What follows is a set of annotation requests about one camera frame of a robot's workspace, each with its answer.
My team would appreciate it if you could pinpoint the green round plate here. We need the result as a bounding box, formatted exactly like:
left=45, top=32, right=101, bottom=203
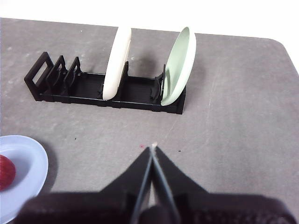
left=160, top=27, right=196, bottom=106

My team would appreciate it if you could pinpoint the black plate rack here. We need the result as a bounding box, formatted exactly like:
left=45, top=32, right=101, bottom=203
left=23, top=51, right=187, bottom=115

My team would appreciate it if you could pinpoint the red apple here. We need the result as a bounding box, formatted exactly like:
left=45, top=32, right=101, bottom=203
left=0, top=154, right=16, bottom=191

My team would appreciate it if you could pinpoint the beige round plate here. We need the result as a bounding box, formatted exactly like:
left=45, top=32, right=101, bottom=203
left=102, top=26, right=132, bottom=101

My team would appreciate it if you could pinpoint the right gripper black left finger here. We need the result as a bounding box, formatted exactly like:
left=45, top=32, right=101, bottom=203
left=16, top=147, right=154, bottom=224

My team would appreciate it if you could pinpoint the blue round plate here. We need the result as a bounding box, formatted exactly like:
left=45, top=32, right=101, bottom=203
left=0, top=134, right=50, bottom=219

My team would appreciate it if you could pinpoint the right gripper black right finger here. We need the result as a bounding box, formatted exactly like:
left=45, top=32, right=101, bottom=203
left=154, top=146, right=295, bottom=224

